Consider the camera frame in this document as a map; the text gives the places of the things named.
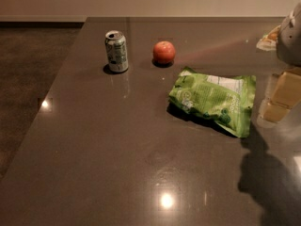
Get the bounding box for green rice chip bag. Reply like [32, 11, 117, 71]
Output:
[168, 67, 256, 138]

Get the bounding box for red apple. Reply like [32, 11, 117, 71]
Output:
[152, 40, 176, 64]

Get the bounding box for white orange snack packet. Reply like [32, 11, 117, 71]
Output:
[256, 25, 281, 51]

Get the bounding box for green white soda can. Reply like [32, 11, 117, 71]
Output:
[104, 30, 129, 73]

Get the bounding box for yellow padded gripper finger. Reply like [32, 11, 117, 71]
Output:
[257, 67, 301, 128]

